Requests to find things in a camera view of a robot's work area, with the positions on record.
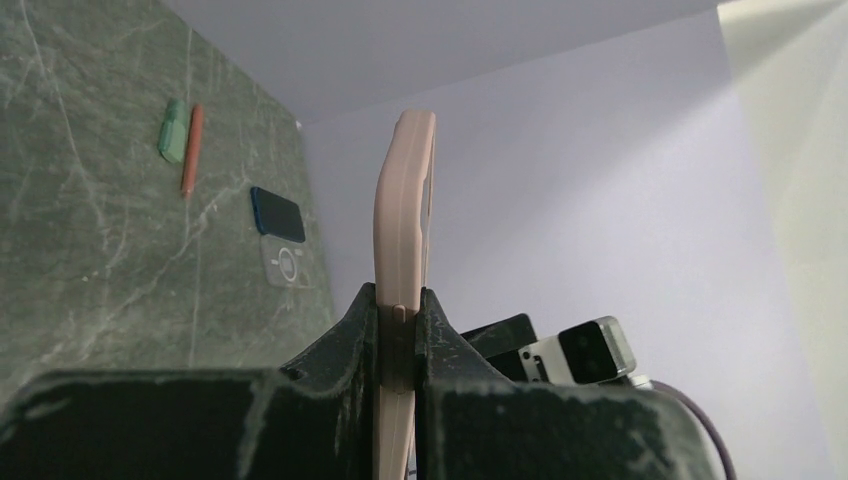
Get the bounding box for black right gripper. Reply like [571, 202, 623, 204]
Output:
[461, 313, 538, 381]

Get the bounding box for clear phone case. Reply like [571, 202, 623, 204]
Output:
[259, 235, 315, 289]

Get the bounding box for blue phone black screen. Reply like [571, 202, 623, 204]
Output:
[250, 186, 306, 243]

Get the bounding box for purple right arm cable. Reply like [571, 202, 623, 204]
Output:
[649, 378, 738, 480]

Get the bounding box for cream round cylinder box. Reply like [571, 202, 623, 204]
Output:
[718, 1, 847, 467]

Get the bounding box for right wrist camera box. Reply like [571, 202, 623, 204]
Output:
[518, 316, 637, 386]

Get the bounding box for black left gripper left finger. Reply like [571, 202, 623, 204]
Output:
[1, 283, 377, 479]

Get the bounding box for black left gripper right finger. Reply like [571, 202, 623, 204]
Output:
[415, 289, 716, 479]

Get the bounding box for orange pen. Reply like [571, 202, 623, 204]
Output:
[181, 104, 204, 200]

